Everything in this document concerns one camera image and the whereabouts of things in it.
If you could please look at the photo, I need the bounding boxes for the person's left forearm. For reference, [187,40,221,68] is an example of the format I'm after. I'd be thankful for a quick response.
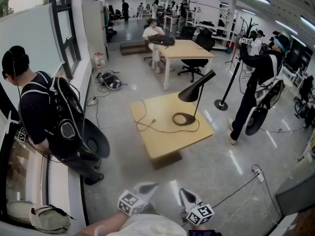
[78,210,131,236]

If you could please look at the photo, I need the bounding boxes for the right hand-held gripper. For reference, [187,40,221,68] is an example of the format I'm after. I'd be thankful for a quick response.
[179,188,215,226]

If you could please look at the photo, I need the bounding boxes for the clear water jug red cap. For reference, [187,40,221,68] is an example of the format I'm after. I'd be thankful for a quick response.
[94,52,106,68]

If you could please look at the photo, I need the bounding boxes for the low wooden table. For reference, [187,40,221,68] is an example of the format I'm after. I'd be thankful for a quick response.
[129,91,214,171]

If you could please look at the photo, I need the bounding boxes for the small black chest monitor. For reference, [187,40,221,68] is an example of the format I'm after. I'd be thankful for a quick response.
[188,229,222,236]

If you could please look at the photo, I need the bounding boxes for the grey cabinet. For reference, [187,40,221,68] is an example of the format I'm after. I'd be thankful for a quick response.
[275,173,315,216]

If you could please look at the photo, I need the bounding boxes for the beige fabric bag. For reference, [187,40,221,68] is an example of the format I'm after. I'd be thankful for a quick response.
[29,204,74,235]

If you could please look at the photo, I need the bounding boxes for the black bag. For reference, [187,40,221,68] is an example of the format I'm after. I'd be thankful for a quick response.
[147,33,176,47]

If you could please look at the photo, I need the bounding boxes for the black pole stand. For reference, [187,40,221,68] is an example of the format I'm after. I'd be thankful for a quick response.
[214,55,243,111]

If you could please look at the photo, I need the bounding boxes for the black office chair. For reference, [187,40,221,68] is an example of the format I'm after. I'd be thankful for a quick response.
[179,26,197,40]
[177,29,216,83]

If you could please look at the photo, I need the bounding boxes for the white locker cabinet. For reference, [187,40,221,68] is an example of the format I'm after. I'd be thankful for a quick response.
[82,0,109,70]

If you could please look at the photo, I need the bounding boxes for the white shelving unit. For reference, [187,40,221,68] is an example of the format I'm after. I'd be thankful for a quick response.
[187,0,239,50]

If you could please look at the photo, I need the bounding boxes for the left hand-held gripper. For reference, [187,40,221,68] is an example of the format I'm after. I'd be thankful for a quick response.
[117,182,158,216]

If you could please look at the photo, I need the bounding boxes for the person's white shirt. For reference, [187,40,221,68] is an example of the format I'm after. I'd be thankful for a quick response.
[105,214,188,236]

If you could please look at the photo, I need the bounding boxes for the brown wooden step platform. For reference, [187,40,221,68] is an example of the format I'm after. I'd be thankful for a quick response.
[120,40,152,56]

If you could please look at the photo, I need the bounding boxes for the wooden coat rack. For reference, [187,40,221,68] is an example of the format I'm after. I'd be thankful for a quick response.
[224,17,259,70]

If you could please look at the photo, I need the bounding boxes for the open black equipment case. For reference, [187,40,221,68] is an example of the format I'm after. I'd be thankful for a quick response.
[95,70,123,91]

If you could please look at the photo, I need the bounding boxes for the black desk lamp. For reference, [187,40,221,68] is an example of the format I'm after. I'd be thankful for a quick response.
[172,69,217,127]

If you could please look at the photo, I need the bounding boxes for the wooden desk white legs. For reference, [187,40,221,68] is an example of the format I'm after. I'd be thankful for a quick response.
[152,39,215,91]

